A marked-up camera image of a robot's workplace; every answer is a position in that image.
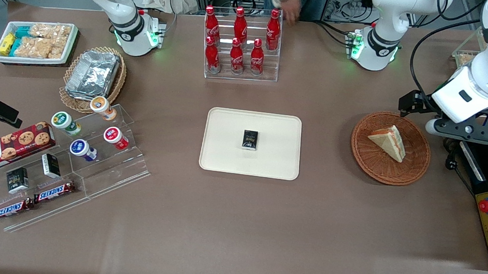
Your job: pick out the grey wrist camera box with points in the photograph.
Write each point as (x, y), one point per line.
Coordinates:
(468, 131)

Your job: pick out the clear acrylic stepped display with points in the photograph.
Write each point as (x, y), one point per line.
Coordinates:
(110, 173)

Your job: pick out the light wicker basket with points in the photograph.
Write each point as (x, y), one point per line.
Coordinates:
(72, 105)

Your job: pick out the Snickers bar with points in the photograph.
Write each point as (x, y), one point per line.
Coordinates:
(54, 192)
(13, 210)

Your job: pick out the white rectangular bin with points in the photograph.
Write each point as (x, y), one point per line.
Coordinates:
(73, 35)

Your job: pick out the teal snack packet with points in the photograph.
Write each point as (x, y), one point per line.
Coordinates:
(15, 48)
(22, 32)

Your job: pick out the clear acrylic bottle rack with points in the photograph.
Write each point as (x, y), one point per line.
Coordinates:
(268, 74)

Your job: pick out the green lid cup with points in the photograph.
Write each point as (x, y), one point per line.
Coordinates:
(62, 120)

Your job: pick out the person in blue jeans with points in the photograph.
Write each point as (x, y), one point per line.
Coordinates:
(313, 0)

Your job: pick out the rice cracker pack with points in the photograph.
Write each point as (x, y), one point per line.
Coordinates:
(50, 30)
(466, 61)
(40, 48)

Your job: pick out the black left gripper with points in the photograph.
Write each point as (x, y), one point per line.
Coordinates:
(422, 103)

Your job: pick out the red cola bottle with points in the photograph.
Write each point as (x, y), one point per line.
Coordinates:
(256, 60)
(236, 59)
(240, 27)
(273, 32)
(212, 28)
(211, 58)

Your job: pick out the blue lid cup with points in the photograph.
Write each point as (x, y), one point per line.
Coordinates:
(78, 147)

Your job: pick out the red Walkers cookie box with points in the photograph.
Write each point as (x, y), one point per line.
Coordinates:
(10, 148)

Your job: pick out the small black box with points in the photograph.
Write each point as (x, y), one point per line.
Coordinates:
(51, 166)
(250, 140)
(17, 180)

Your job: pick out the triangle sandwich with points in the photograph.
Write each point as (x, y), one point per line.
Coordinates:
(389, 142)

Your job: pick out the red lid cup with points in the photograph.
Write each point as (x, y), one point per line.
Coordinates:
(113, 134)

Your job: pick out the yellow snack packet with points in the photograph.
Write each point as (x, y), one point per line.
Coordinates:
(6, 45)

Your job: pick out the cream plastic tray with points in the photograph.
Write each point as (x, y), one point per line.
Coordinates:
(224, 153)

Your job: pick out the person's bare hand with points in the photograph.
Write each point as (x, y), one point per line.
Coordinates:
(292, 9)

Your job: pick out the brown round wicker basket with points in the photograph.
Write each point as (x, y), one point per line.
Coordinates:
(411, 166)

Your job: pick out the orange lid cup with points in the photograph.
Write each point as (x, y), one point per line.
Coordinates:
(100, 105)

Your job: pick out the stack of foil trays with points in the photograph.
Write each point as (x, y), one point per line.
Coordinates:
(93, 75)

